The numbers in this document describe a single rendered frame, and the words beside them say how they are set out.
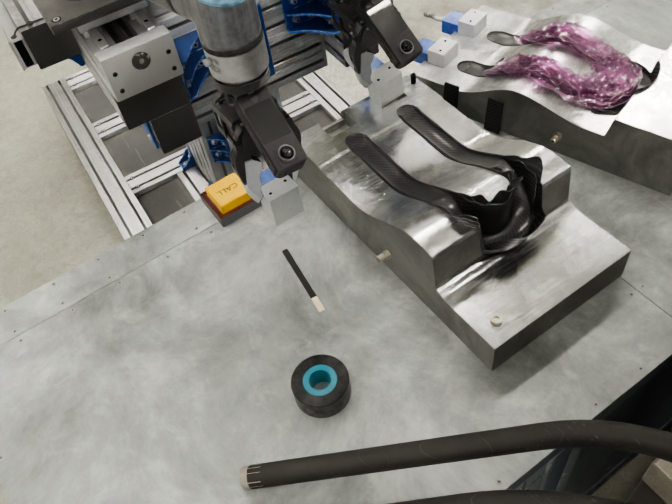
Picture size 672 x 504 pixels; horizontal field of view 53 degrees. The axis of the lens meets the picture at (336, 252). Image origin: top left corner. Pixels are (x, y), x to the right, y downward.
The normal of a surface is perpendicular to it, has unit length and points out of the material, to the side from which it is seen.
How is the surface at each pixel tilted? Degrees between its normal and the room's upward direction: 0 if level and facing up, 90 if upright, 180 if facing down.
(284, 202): 90
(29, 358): 0
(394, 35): 39
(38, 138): 0
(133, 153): 0
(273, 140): 30
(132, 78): 90
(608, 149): 90
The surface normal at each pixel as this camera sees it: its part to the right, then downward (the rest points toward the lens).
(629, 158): -0.61, 0.66
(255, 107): 0.21, -0.24
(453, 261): 0.55, 0.54
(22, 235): -0.11, -0.62
